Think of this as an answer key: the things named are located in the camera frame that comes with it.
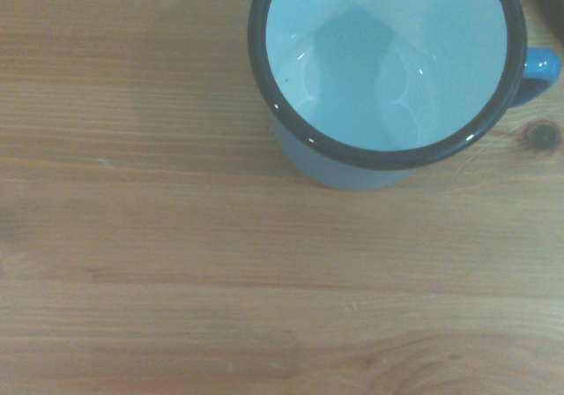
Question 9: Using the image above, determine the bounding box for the blue enamel mug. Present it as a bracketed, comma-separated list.
[247, 0, 562, 192]

